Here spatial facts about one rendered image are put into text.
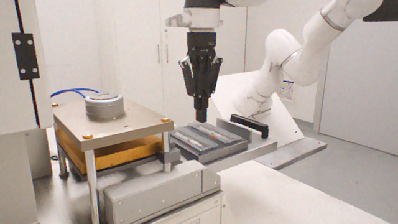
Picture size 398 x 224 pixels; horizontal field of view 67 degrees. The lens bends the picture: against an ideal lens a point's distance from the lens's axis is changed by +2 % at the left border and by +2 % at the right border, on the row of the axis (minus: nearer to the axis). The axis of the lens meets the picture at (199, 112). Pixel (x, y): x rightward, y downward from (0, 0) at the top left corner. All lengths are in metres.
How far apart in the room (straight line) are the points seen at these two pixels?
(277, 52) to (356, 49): 2.48
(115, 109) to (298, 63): 0.74
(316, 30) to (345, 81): 2.60
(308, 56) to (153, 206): 0.78
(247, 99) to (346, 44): 2.46
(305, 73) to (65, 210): 0.89
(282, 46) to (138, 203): 0.82
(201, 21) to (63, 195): 0.50
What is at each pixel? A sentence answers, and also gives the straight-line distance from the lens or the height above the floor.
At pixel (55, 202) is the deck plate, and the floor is 0.93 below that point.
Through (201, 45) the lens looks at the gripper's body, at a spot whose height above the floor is 1.24.
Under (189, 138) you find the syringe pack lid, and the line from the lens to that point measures 0.79.
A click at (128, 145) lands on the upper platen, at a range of 0.62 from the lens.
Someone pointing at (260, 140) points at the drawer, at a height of 0.97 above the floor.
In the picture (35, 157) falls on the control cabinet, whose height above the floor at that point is 0.98.
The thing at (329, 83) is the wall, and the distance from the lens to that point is 3.78.
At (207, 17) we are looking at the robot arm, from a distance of 0.73.
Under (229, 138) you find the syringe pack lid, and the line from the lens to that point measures 0.79.
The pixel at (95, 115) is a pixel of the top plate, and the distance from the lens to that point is 0.64.
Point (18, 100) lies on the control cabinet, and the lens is 0.46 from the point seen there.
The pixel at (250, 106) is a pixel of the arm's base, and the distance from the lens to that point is 1.33.
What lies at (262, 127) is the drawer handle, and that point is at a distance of 0.89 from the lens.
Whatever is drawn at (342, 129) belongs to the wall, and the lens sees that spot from 3.81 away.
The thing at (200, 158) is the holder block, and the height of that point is 0.99.
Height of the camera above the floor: 1.29
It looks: 17 degrees down
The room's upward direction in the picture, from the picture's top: straight up
